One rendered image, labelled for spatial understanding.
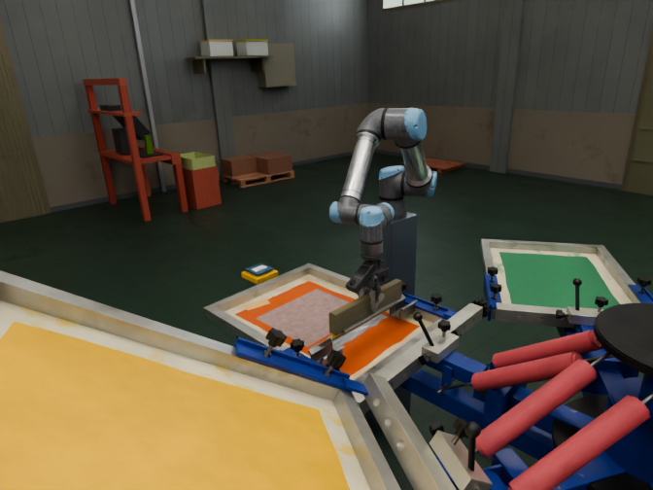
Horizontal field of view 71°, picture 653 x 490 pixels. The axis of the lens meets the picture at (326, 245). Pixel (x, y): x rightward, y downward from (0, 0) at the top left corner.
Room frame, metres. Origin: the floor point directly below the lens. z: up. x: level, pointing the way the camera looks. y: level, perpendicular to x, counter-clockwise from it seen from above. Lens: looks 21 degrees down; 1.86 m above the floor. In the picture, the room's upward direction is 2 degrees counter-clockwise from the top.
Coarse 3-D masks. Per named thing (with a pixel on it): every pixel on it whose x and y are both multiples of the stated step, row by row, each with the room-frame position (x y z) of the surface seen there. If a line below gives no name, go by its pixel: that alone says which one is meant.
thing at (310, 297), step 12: (300, 288) 1.83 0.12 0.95; (312, 288) 1.83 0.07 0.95; (324, 288) 1.82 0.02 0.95; (288, 300) 1.72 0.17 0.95; (300, 300) 1.71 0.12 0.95; (312, 300) 1.71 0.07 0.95; (324, 300) 1.70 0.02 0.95; (336, 300) 1.70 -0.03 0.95; (348, 300) 1.70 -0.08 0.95; (312, 312) 1.61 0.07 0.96; (324, 312) 1.61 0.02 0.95; (384, 312) 1.59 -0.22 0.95; (384, 324) 1.50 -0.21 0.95; (396, 324) 1.50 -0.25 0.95; (408, 324) 1.49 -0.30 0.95; (360, 336) 1.42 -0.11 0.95; (372, 336) 1.42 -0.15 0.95; (384, 336) 1.41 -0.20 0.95; (396, 336) 1.41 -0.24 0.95; (384, 348) 1.34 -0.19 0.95
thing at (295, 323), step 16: (272, 304) 1.69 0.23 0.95; (288, 304) 1.68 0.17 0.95; (256, 320) 1.57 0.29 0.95; (272, 320) 1.56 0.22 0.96; (288, 320) 1.56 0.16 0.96; (304, 320) 1.55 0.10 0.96; (320, 320) 1.55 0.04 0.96; (288, 336) 1.44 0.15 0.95; (304, 336) 1.43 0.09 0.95; (320, 336) 1.43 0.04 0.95; (304, 352) 1.34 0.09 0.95; (352, 352) 1.32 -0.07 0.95; (368, 352) 1.32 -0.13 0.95; (352, 368) 1.23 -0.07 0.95
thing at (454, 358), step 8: (456, 352) 1.18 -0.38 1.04; (448, 360) 1.14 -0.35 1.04; (456, 360) 1.14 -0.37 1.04; (464, 360) 1.14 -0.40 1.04; (472, 360) 1.14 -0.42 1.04; (440, 368) 1.15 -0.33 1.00; (456, 368) 1.11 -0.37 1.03; (464, 368) 1.10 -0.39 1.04; (472, 368) 1.09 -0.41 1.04; (480, 368) 1.09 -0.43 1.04; (456, 376) 1.11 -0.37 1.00; (464, 376) 1.09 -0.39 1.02
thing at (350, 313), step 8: (400, 280) 1.51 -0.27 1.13; (384, 288) 1.45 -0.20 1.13; (392, 288) 1.47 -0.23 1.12; (400, 288) 1.50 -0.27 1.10; (368, 296) 1.39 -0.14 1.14; (392, 296) 1.47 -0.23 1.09; (400, 296) 1.50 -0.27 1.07; (352, 304) 1.33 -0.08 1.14; (360, 304) 1.34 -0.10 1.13; (368, 304) 1.37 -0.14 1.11; (384, 304) 1.43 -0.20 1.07; (336, 312) 1.28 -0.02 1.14; (344, 312) 1.29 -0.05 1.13; (352, 312) 1.32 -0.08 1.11; (360, 312) 1.34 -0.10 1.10; (368, 312) 1.37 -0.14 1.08; (336, 320) 1.26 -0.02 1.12; (344, 320) 1.29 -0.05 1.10; (352, 320) 1.31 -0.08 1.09; (336, 328) 1.26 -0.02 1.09; (344, 328) 1.29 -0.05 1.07
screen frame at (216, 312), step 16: (288, 272) 1.93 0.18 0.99; (304, 272) 1.96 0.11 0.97; (320, 272) 1.92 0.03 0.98; (256, 288) 1.78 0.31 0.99; (272, 288) 1.82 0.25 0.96; (368, 288) 1.74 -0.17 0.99; (224, 304) 1.65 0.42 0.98; (224, 320) 1.51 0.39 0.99; (432, 320) 1.50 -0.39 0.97; (240, 336) 1.44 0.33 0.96; (256, 336) 1.39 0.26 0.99; (416, 336) 1.35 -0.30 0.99; (400, 352) 1.26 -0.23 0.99
